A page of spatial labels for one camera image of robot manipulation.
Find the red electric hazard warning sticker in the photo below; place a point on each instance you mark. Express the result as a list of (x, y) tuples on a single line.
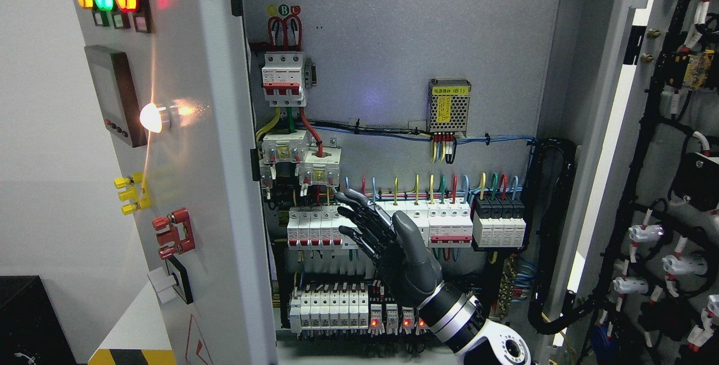
[(196, 350)]

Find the relay terminal row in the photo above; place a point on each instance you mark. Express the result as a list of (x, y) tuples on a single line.
[(387, 318)]

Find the black digital power meter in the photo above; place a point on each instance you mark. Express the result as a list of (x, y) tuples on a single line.
[(113, 82)]

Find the yellow terminal post block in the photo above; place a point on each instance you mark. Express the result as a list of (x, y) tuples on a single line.
[(133, 191)]

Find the white glowing lamp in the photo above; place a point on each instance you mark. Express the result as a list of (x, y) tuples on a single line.
[(155, 117)]

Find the black white surge protector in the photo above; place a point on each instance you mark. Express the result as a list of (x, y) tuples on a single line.
[(498, 224)]

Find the white current transformer group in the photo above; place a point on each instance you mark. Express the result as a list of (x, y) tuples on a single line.
[(292, 155)]

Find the grey cabinet door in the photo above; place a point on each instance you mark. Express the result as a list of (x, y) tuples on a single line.
[(195, 63), (627, 213)]

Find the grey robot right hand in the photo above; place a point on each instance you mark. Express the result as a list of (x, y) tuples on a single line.
[(395, 246)]

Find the red white main breaker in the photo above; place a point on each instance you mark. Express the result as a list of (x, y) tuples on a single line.
[(286, 77)]

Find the metal mesh power supply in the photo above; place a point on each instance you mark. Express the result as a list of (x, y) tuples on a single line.
[(448, 105)]

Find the red terminal post block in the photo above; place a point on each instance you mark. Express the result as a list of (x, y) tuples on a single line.
[(174, 233)]

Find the white lower breaker row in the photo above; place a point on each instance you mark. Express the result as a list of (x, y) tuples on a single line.
[(329, 309)]

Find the white red breaker row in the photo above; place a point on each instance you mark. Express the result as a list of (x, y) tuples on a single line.
[(442, 225)]

